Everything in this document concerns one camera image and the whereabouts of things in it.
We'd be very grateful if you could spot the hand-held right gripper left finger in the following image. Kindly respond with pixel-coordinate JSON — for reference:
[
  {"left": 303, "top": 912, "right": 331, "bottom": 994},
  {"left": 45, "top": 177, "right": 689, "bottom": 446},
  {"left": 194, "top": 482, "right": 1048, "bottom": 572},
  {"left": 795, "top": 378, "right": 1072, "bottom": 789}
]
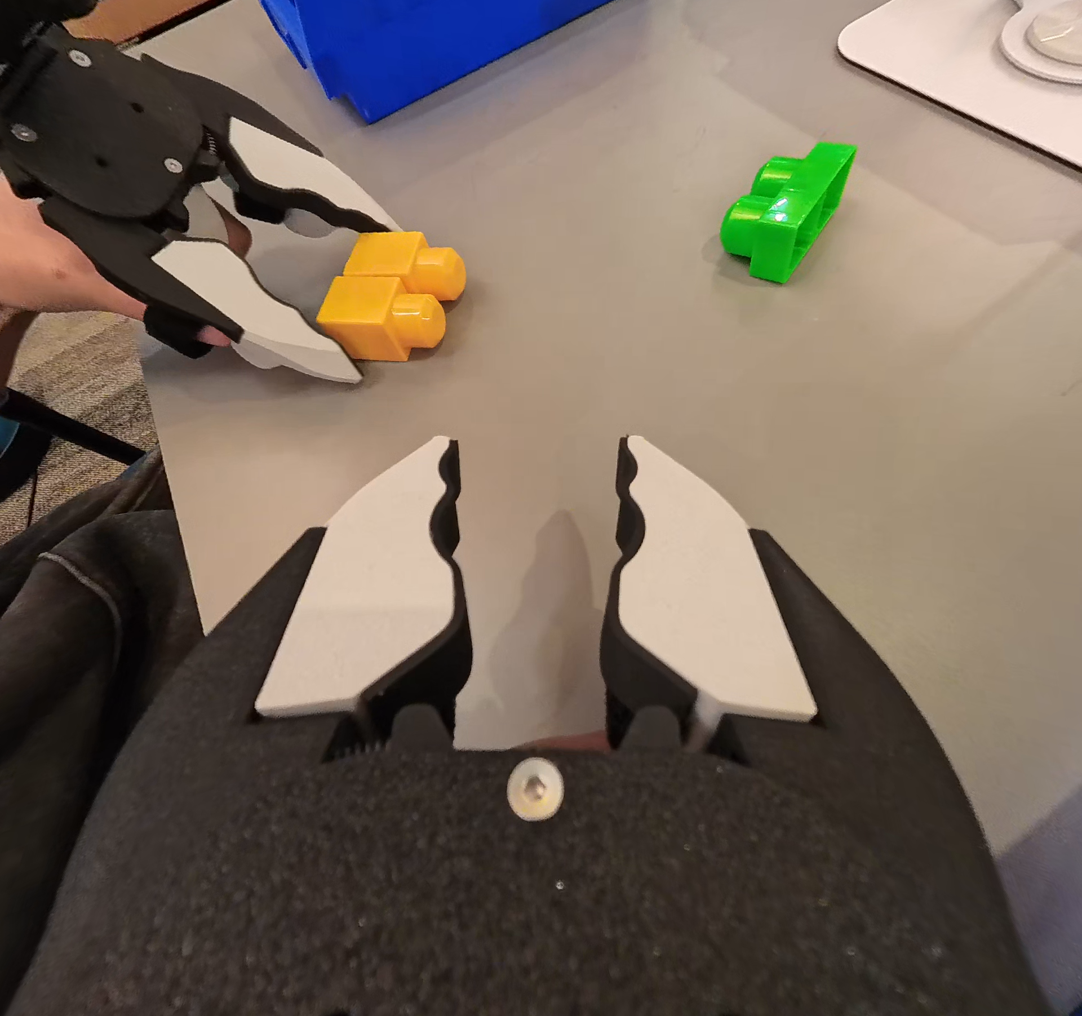
[{"left": 254, "top": 435, "right": 473, "bottom": 752}]

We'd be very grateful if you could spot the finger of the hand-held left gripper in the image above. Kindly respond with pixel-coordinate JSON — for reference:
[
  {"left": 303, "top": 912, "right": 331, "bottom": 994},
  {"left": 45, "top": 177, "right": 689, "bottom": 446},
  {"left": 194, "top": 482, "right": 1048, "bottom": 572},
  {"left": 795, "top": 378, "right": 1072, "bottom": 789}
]
[
  {"left": 227, "top": 116, "right": 405, "bottom": 237},
  {"left": 152, "top": 238, "right": 366, "bottom": 385}
]

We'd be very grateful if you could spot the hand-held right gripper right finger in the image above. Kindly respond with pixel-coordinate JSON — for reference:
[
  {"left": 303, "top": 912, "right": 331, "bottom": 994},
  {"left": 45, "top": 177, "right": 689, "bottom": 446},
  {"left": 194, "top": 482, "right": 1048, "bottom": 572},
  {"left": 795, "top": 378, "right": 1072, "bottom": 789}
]
[{"left": 600, "top": 434, "right": 819, "bottom": 752}]

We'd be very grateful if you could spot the yellow one-stud toy block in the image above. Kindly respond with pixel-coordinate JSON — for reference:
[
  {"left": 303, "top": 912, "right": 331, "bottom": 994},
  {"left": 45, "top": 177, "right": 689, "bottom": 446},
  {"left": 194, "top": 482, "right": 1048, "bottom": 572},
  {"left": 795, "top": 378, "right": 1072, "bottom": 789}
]
[
  {"left": 317, "top": 274, "right": 447, "bottom": 363},
  {"left": 342, "top": 230, "right": 468, "bottom": 304}
]

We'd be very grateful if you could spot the blue plastic bin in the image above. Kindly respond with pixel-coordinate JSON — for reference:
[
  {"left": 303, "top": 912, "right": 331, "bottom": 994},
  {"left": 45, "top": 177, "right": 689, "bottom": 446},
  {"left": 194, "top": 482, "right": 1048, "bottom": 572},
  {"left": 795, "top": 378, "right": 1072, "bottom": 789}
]
[{"left": 230, "top": 0, "right": 659, "bottom": 125}]

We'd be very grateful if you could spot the green two-stud toy block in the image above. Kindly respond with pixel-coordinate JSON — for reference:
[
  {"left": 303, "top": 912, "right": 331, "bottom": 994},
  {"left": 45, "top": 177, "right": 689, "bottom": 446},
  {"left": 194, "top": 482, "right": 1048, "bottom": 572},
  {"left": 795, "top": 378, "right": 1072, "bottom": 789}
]
[{"left": 719, "top": 141, "right": 858, "bottom": 289}]

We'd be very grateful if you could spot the person's left hand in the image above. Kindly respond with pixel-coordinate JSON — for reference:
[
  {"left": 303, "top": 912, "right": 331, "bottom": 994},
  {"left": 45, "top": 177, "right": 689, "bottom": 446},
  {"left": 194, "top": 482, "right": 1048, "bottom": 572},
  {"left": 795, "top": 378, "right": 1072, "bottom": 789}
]
[{"left": 0, "top": 186, "right": 255, "bottom": 349}]

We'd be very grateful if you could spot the black metal bar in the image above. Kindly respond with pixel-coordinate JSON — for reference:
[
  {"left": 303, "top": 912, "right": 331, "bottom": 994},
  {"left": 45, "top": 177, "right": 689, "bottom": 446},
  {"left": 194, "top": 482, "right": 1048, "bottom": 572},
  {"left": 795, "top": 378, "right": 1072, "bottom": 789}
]
[{"left": 0, "top": 389, "right": 149, "bottom": 468}]

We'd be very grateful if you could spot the white stand with wooden board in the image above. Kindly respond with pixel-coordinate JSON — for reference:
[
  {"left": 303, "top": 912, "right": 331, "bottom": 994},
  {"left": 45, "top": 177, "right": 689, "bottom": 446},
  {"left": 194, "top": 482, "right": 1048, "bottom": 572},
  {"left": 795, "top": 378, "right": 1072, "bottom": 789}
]
[{"left": 837, "top": 0, "right": 1082, "bottom": 172}]

